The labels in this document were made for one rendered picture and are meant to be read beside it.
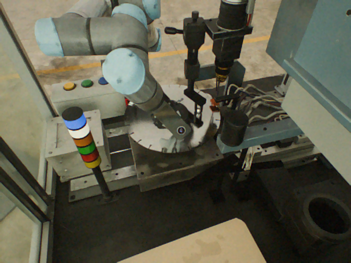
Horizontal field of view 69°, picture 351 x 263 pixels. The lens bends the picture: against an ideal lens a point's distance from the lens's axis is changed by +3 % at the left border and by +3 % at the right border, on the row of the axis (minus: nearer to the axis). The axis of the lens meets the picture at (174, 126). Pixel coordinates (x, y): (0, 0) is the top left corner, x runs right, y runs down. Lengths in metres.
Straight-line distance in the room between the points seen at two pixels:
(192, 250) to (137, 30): 0.63
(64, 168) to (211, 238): 0.54
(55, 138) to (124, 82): 0.51
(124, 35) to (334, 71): 0.36
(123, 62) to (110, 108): 0.67
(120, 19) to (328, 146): 0.44
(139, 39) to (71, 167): 0.56
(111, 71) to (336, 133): 0.37
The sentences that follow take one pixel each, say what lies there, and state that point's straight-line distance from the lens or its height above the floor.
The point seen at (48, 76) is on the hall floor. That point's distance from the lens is 2.92.
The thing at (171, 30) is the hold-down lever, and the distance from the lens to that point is 0.75.
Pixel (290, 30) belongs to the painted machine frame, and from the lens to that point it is 0.60.
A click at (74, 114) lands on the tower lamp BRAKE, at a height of 1.16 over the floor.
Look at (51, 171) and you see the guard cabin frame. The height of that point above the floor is 0.79.
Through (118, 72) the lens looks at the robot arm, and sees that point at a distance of 0.47.
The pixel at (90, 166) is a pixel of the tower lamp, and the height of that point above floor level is 0.98.
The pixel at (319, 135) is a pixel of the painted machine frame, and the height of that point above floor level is 1.25.
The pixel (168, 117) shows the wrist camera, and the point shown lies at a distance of 0.61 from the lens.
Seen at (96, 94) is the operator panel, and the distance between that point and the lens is 1.07.
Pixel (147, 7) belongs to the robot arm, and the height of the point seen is 1.21.
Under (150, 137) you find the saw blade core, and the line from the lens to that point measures 0.78.
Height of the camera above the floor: 1.55
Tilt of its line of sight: 47 degrees down
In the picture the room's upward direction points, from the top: straight up
